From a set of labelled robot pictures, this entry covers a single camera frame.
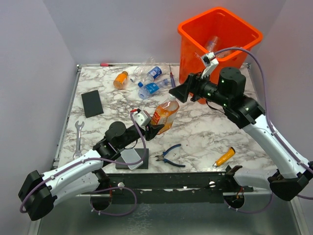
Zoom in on large crushed orange bottle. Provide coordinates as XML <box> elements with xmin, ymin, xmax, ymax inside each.
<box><xmin>151</xmin><ymin>94</ymin><xmax>179</xmax><ymax>135</ymax></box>

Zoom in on clear crushed bottle back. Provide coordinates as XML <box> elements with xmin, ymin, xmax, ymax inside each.
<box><xmin>133</xmin><ymin>57</ymin><xmax>156</xmax><ymax>76</ymax></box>

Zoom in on blue handle pliers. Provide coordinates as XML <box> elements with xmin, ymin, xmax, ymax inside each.
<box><xmin>155</xmin><ymin>144</ymin><xmax>185</xmax><ymax>168</ymax></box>

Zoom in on tall orange label bottle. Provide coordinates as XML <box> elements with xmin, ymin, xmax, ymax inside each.
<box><xmin>215</xmin><ymin>50</ymin><xmax>236</xmax><ymax>58</ymax></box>

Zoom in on silver wrench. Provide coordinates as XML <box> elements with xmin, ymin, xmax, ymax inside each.
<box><xmin>73</xmin><ymin>121</ymin><xmax>85</xmax><ymax>160</ymax></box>

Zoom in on clear plastic cup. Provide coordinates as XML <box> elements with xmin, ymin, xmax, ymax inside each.
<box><xmin>205</xmin><ymin>36</ymin><xmax>221</xmax><ymax>52</ymax></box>

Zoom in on small orange juice bottle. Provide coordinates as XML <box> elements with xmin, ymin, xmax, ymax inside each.
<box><xmin>113</xmin><ymin>71</ymin><xmax>128</xmax><ymax>90</ymax></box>

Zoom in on orange plastic bin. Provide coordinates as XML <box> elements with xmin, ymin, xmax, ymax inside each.
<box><xmin>177</xmin><ymin>6</ymin><xmax>264</xmax><ymax>105</ymax></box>

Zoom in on black foam pad upper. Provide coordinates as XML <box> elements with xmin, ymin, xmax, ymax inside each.
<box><xmin>81</xmin><ymin>90</ymin><xmax>104</xmax><ymax>118</ymax></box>

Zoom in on blue label water bottle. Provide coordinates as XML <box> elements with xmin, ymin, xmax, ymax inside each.
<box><xmin>138</xmin><ymin>79</ymin><xmax>170</xmax><ymax>100</ymax></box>

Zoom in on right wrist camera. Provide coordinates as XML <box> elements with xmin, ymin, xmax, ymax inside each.
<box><xmin>201</xmin><ymin>52</ymin><xmax>219</xmax><ymax>79</ymax></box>

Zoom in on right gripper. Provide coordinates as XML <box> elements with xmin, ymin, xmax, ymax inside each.
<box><xmin>169</xmin><ymin>69</ymin><xmax>230</xmax><ymax>108</ymax></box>

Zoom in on white rounded box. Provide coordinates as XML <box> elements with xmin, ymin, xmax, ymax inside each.
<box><xmin>121</xmin><ymin>149</ymin><xmax>143</xmax><ymax>170</ymax></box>

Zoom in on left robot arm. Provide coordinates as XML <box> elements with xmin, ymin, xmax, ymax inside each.
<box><xmin>18</xmin><ymin>121</ymin><xmax>163</xmax><ymax>221</ymax></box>

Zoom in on red pen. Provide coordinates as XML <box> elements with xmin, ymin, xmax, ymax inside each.
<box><xmin>100</xmin><ymin>63</ymin><xmax>115</xmax><ymax>67</ymax></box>

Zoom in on blue label bottle top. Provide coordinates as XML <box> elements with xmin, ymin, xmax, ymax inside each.
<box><xmin>143</xmin><ymin>66</ymin><xmax>162</xmax><ymax>82</ymax></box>

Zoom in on red screwdriver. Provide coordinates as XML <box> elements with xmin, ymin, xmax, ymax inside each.
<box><xmin>169</xmin><ymin>65</ymin><xmax>176</xmax><ymax>88</ymax></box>

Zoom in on yellow handle utility knife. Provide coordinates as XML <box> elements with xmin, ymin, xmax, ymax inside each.
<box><xmin>212</xmin><ymin>147</ymin><xmax>236</xmax><ymax>168</ymax></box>

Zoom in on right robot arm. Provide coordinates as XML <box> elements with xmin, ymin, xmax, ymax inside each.
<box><xmin>169</xmin><ymin>67</ymin><xmax>313</xmax><ymax>201</ymax></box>

